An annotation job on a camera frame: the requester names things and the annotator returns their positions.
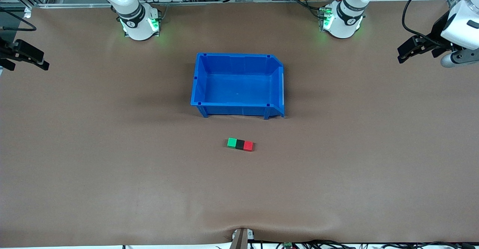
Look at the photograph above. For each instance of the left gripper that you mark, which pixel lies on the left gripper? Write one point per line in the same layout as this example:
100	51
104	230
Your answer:
435	34

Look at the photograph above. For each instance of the red cube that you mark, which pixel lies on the red cube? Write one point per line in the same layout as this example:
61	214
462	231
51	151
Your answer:
248	146

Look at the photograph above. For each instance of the green cube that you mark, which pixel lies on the green cube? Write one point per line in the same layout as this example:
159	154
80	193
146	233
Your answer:
232	142

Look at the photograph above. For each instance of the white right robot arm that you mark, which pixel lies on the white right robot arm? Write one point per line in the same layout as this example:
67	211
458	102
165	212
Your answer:
136	24

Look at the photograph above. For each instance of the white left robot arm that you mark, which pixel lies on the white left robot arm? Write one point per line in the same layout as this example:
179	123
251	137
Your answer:
346	17

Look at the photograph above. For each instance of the black cube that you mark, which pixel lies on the black cube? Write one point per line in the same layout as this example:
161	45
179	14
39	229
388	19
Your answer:
240	144

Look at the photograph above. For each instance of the blue plastic storage bin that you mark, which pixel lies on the blue plastic storage bin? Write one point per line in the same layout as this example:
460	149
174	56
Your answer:
235	80

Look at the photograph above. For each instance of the small green connector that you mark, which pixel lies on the small green connector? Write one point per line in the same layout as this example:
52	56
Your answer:
287	245

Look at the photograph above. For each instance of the aluminium table edge rail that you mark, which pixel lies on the aluminium table edge rail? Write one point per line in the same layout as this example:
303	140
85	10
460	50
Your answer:
243	2

